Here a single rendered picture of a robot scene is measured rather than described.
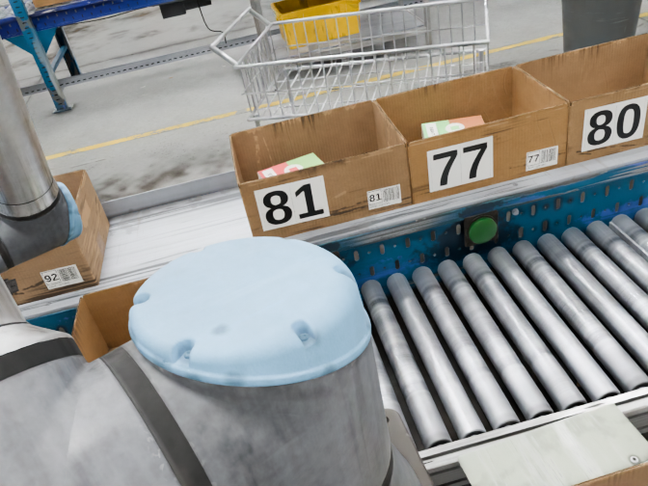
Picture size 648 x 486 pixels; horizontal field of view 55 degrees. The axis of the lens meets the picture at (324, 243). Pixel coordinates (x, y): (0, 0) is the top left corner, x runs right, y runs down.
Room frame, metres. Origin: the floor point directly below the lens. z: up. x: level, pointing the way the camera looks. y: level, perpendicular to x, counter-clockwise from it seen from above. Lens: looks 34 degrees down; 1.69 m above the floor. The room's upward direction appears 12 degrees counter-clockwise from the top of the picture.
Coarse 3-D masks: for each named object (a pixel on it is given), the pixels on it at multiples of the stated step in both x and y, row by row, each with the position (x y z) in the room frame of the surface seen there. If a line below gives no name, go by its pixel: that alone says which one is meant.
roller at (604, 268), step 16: (576, 240) 1.16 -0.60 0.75; (592, 256) 1.09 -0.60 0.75; (592, 272) 1.07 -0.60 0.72; (608, 272) 1.03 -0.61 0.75; (608, 288) 1.00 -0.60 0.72; (624, 288) 0.97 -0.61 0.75; (640, 288) 0.96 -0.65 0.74; (624, 304) 0.95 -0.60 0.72; (640, 304) 0.91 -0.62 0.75; (640, 320) 0.89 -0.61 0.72
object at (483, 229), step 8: (472, 224) 1.19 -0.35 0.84; (480, 224) 1.18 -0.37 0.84; (488, 224) 1.19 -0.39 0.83; (496, 224) 1.19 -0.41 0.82; (472, 232) 1.18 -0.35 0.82; (480, 232) 1.18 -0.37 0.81; (488, 232) 1.18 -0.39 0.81; (472, 240) 1.18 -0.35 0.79; (480, 240) 1.18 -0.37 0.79; (488, 240) 1.19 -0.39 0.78
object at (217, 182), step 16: (208, 176) 1.53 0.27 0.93; (224, 176) 1.54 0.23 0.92; (144, 192) 1.52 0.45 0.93; (160, 192) 1.52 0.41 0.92; (176, 192) 1.52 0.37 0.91; (192, 192) 1.53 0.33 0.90; (208, 192) 1.53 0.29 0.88; (112, 208) 1.51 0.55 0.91; (128, 208) 1.51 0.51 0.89; (144, 208) 1.52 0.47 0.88
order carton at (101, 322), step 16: (112, 288) 1.12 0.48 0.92; (128, 288) 1.12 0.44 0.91; (80, 304) 1.08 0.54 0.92; (96, 304) 1.11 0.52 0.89; (112, 304) 1.11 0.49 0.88; (128, 304) 1.12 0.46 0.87; (80, 320) 1.04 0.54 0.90; (96, 320) 1.11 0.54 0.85; (112, 320) 1.11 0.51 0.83; (128, 320) 1.12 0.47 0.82; (80, 336) 1.01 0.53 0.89; (96, 336) 1.08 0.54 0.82; (112, 336) 1.11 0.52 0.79; (128, 336) 1.11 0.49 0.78; (96, 352) 1.04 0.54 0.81
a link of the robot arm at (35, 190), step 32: (0, 64) 0.74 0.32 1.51; (0, 96) 0.74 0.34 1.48; (0, 128) 0.74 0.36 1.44; (32, 128) 0.79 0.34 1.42; (0, 160) 0.75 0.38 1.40; (32, 160) 0.78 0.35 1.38; (0, 192) 0.77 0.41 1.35; (32, 192) 0.78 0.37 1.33; (64, 192) 0.84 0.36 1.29; (0, 224) 0.79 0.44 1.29; (32, 224) 0.78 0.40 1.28; (64, 224) 0.81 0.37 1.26; (32, 256) 0.79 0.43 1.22
